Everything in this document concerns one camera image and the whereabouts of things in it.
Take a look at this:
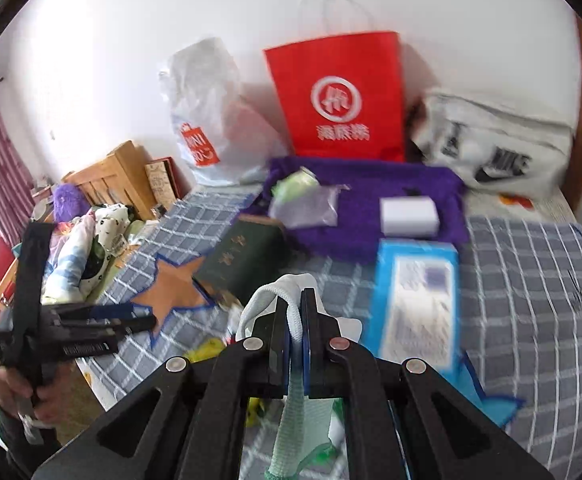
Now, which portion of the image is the purple fleece towel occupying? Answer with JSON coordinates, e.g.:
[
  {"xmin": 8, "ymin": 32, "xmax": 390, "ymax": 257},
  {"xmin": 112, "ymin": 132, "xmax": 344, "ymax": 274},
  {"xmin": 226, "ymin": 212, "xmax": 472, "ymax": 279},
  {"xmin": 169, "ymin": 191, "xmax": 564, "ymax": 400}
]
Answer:
[{"xmin": 243, "ymin": 156, "xmax": 469, "ymax": 263}]

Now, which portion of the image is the grey plaid bed sheet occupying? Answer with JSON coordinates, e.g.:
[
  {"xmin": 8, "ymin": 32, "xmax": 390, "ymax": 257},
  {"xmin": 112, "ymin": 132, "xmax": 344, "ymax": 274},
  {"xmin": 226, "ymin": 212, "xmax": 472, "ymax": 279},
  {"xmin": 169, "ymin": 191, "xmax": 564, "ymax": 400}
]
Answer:
[{"xmin": 78, "ymin": 186, "xmax": 582, "ymax": 479}]

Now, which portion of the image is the light green packet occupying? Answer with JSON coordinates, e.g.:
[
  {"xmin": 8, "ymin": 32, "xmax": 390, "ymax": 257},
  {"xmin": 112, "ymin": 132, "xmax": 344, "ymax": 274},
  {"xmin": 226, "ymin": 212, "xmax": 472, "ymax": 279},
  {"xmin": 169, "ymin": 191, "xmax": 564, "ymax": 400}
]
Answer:
[{"xmin": 271, "ymin": 167, "xmax": 319, "ymax": 203}]

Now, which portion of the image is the white and mint sock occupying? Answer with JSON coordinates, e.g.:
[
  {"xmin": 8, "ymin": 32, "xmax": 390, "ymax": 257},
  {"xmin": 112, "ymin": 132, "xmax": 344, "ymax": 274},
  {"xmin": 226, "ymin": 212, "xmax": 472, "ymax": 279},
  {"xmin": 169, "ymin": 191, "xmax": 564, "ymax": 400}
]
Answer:
[{"xmin": 236, "ymin": 273, "xmax": 344, "ymax": 479}]

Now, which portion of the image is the orange felt star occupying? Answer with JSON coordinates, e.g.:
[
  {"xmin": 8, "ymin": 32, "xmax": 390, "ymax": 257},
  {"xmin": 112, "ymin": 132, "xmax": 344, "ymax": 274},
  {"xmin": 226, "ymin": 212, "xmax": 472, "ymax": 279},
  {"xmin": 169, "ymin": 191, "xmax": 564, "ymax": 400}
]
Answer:
[{"xmin": 128, "ymin": 255, "xmax": 213, "ymax": 348}]

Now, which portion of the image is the red paper shopping bag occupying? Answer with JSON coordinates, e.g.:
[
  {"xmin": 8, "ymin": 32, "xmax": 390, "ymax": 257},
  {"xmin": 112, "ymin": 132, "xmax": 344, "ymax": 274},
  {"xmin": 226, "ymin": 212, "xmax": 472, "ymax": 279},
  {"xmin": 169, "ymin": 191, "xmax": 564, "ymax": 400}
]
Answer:
[{"xmin": 263, "ymin": 0, "xmax": 406, "ymax": 164}]

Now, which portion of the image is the clear plastic pouch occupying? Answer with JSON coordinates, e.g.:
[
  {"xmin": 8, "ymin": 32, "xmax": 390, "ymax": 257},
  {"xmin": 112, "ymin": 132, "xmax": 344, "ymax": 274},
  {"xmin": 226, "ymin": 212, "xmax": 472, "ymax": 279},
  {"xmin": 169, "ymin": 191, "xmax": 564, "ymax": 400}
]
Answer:
[{"xmin": 268, "ymin": 185, "xmax": 349, "ymax": 230}]

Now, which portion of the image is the small white box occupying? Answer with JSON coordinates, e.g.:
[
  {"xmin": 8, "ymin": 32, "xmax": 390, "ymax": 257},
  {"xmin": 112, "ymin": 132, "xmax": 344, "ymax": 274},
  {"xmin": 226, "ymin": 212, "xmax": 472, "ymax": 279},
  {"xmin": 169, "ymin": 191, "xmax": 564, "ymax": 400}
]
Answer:
[{"xmin": 380, "ymin": 196, "xmax": 440, "ymax": 238}]

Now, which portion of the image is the pile of patterned cloths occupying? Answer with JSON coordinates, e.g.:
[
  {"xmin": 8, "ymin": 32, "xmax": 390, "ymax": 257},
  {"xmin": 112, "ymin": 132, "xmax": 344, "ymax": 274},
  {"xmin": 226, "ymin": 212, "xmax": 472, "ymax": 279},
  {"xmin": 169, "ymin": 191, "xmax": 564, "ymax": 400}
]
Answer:
[{"xmin": 41, "ymin": 204, "xmax": 142, "ymax": 304}]

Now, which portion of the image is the white plastic shopping bag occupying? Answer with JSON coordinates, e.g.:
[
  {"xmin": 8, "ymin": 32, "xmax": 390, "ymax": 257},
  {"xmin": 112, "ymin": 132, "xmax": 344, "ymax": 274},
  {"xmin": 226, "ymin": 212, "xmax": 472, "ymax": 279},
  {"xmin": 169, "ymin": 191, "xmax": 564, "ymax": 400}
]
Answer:
[{"xmin": 159, "ymin": 37, "xmax": 289, "ymax": 186}]

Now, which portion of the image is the person's left hand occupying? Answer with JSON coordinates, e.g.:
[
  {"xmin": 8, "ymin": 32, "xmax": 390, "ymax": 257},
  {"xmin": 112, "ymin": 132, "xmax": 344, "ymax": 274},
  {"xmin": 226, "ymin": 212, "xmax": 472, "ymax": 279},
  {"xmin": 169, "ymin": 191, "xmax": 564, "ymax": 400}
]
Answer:
[{"xmin": 0, "ymin": 362, "xmax": 75, "ymax": 425}]

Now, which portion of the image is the blue tissue pack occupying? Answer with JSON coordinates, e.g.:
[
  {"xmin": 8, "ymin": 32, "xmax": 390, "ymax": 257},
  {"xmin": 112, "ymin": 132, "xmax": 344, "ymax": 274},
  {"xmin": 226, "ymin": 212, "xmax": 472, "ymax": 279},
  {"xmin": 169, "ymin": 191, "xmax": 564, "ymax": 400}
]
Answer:
[{"xmin": 363, "ymin": 240, "xmax": 460, "ymax": 378}]

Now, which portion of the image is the dark green hardcover book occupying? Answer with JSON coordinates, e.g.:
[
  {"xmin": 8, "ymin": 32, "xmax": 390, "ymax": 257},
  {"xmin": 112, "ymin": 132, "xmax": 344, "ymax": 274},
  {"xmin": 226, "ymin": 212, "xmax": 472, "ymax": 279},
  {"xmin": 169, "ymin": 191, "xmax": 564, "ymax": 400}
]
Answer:
[{"xmin": 192, "ymin": 214, "xmax": 291, "ymax": 307}]

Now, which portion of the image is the beige Nike waist bag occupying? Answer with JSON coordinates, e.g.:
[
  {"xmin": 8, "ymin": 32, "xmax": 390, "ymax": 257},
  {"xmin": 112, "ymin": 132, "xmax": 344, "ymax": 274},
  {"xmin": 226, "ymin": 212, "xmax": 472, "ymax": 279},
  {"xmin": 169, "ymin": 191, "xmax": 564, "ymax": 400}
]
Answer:
[{"xmin": 409, "ymin": 88, "xmax": 574, "ymax": 200}]

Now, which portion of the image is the purple plush toy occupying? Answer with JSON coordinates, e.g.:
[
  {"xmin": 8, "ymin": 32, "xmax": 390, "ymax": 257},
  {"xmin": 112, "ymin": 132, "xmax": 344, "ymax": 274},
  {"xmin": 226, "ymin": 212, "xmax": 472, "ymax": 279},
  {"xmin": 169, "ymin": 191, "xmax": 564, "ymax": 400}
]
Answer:
[{"xmin": 52, "ymin": 183, "xmax": 90, "ymax": 222}]

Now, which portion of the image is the yellow and black pouch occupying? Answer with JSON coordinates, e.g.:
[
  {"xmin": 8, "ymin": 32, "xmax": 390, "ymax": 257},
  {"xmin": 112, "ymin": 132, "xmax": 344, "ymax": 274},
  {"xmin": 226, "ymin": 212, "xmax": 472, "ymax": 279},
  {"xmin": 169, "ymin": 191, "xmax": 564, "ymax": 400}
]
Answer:
[{"xmin": 184, "ymin": 337, "xmax": 226, "ymax": 363}]

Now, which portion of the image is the blue felt star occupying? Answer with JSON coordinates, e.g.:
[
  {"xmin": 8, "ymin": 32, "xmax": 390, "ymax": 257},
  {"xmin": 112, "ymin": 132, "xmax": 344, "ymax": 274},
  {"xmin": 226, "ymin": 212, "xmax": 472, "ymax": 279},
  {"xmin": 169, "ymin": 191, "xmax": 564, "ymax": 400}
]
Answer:
[{"xmin": 450, "ymin": 352, "xmax": 525, "ymax": 429}]

